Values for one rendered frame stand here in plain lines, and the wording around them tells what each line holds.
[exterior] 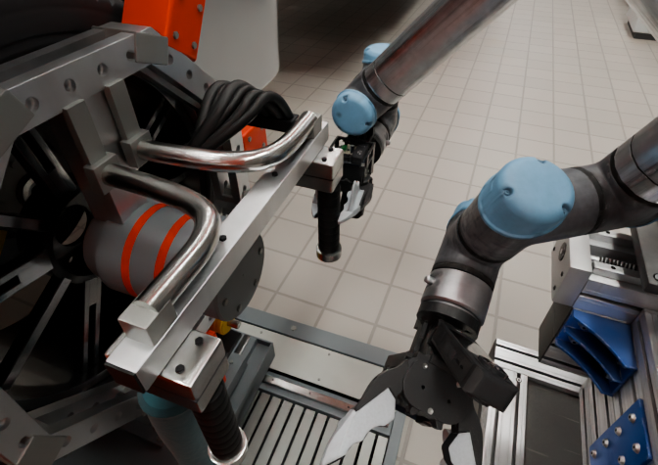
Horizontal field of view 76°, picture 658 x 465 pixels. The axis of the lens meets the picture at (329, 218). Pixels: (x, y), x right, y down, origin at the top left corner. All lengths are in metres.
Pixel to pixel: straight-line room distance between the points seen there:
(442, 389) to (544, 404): 0.84
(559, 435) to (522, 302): 0.63
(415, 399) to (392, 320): 1.13
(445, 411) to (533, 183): 0.24
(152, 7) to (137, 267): 0.33
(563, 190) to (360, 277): 1.31
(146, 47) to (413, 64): 0.36
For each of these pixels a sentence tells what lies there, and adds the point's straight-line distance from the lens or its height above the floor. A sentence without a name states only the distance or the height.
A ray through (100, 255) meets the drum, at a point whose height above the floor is 0.89.
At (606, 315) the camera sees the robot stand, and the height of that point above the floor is 0.69.
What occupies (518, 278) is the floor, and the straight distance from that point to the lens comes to 1.85.
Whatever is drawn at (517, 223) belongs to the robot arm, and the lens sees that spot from 0.43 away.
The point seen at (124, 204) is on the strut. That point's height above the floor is 0.94.
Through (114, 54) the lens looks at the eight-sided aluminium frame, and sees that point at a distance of 0.55.
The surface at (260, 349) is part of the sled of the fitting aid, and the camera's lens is 1.34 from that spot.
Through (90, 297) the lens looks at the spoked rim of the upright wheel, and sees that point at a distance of 0.75.
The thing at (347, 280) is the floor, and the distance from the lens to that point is 1.68.
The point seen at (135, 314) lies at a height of 1.00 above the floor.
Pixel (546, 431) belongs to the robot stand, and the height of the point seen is 0.21.
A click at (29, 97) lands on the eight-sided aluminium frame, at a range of 0.49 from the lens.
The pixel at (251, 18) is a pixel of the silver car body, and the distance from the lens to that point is 1.24.
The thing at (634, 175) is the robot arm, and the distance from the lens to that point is 0.49.
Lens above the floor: 1.27
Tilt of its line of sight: 41 degrees down
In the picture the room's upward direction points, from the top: straight up
